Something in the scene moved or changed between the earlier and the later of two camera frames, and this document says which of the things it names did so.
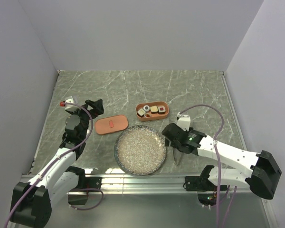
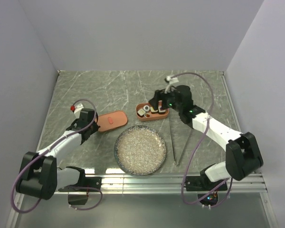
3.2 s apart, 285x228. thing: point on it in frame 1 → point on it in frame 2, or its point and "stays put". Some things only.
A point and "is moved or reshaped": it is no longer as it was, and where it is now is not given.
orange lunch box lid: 111,124 is moved or reshaped
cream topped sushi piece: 154,109 stays put
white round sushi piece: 146,108 stays put
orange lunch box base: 151,110 stays put
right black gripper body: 177,146 → 171,102
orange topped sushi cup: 147,115 stays put
